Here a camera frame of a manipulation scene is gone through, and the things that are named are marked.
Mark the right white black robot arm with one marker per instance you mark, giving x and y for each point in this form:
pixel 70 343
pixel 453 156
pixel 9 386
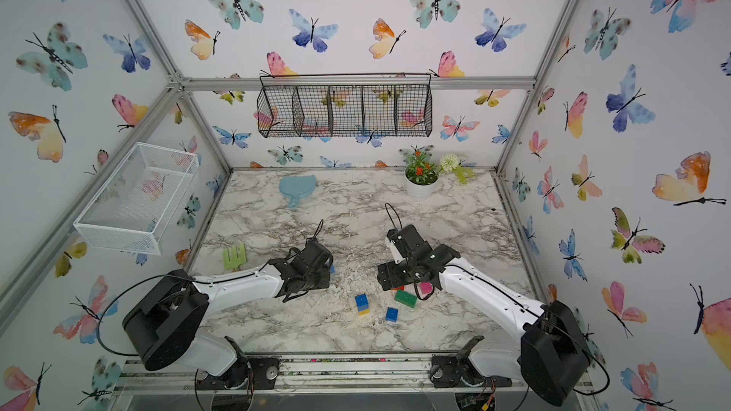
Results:
pixel 551 354

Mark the green lego brick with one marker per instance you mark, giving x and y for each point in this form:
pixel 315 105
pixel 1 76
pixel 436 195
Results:
pixel 406 299

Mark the potted plant white pot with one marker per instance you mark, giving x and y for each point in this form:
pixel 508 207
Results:
pixel 423 172

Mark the white mesh wall basket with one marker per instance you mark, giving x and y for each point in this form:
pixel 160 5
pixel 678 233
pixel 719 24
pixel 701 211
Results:
pixel 133 208

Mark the aluminium front rail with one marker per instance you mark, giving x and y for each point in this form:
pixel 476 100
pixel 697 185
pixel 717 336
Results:
pixel 289 374

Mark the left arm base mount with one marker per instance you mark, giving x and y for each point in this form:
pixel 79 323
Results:
pixel 249 373

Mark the teal hand mirror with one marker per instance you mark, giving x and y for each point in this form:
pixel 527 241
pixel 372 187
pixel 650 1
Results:
pixel 297 188

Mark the blue small lego brick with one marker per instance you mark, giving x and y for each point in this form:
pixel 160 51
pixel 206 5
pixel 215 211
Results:
pixel 392 315
pixel 361 301

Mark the pink small lego brick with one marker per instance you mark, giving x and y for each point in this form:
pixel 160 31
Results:
pixel 425 289

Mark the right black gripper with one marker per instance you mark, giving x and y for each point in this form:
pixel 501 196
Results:
pixel 387 270

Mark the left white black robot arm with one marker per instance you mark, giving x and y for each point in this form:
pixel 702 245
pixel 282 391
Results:
pixel 164 328

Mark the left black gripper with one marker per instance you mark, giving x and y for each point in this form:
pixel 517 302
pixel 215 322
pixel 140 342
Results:
pixel 325 272

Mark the black wire wall basket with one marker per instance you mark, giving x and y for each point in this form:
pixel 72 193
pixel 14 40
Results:
pixel 345 105

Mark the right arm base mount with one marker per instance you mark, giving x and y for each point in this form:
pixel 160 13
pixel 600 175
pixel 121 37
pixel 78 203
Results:
pixel 457 370

